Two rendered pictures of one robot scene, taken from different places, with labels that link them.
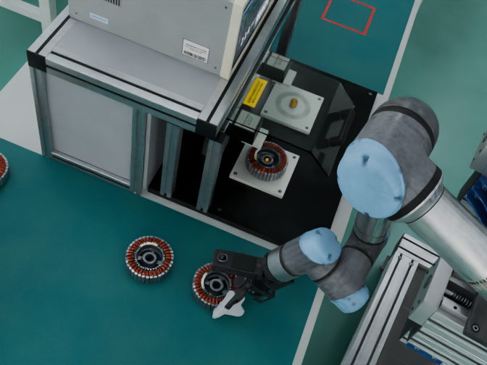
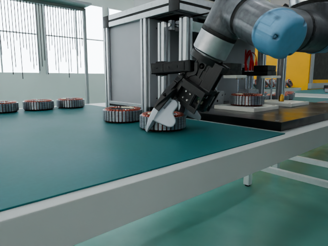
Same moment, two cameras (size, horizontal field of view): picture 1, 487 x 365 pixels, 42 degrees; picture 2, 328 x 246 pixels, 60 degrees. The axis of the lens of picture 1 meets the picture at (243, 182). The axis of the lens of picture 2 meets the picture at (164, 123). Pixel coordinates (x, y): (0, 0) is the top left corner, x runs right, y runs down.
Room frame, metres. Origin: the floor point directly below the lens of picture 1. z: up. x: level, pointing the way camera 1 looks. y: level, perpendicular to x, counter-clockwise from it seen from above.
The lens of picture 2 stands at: (0.17, -0.45, 0.87)
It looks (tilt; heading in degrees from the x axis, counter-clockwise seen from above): 9 degrees down; 41
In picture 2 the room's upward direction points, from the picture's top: straight up
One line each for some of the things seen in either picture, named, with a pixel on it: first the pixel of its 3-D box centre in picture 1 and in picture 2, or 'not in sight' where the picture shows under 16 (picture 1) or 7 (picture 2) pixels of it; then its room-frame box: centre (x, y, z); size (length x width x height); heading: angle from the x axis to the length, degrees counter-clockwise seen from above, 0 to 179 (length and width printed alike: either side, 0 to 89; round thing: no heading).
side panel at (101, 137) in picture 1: (91, 131); (126, 68); (0.91, 0.38, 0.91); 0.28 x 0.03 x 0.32; 82
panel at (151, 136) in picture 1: (201, 66); (210, 66); (1.21, 0.19, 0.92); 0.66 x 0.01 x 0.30; 172
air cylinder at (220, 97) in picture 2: (216, 141); (212, 98); (1.08, 0.10, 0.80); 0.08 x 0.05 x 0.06; 172
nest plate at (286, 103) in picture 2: not in sight; (280, 102); (1.30, -0.08, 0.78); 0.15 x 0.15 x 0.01; 82
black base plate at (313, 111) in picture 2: (272, 137); (260, 109); (1.18, -0.05, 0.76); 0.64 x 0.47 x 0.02; 172
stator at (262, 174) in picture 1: (267, 161); (246, 99); (1.06, -0.04, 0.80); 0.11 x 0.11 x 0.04
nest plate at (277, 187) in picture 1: (264, 166); (246, 106); (1.06, -0.04, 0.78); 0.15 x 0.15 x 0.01; 82
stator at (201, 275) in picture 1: (216, 286); (162, 120); (0.68, -0.01, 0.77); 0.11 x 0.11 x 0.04
